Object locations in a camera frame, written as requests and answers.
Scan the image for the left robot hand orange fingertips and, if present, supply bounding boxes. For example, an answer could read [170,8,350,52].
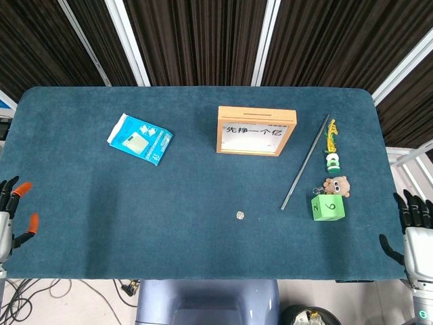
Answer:
[0,175,40,263]

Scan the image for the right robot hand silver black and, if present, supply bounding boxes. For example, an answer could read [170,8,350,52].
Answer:
[378,189,433,289]

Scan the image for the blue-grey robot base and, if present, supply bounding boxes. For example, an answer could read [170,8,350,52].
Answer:
[135,279,281,325]

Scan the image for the green numbered cube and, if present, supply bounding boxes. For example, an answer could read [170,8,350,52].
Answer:
[311,193,346,222]

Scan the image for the yellow green pipe cleaner toy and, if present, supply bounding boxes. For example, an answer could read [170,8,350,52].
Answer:
[323,118,342,175]

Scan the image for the white blue board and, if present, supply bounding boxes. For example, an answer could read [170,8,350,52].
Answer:
[0,89,18,113]

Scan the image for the black power plug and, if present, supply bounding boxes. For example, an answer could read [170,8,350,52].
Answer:
[120,280,141,297]

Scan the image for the thin dark grey rod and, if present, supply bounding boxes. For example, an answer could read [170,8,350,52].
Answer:
[280,114,330,211]

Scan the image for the black waste bin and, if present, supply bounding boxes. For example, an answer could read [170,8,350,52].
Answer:
[280,304,342,325]

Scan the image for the blue tissue packet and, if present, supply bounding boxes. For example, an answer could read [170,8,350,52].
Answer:
[106,112,174,167]

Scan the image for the teal table mat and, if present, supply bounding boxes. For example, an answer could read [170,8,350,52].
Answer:
[0,85,415,281]

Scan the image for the black pleated curtain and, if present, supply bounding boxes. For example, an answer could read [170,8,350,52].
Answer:
[0,0,433,150]

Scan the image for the black floor cables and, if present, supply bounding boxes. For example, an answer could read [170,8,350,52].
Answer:
[5,278,139,325]

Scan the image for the white aluminium frame rails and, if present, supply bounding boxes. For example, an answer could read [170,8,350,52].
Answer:
[385,139,433,204]

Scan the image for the brown plush keychain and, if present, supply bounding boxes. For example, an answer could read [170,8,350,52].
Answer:
[311,175,352,198]

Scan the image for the white aluminium frame post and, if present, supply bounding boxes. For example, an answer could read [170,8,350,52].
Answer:
[250,0,282,87]
[104,0,152,87]
[370,25,433,106]

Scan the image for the wooden box with sign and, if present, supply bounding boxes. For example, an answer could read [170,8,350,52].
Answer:
[216,106,298,157]

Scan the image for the thin grey frame bar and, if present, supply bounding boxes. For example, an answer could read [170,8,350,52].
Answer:
[56,0,112,87]

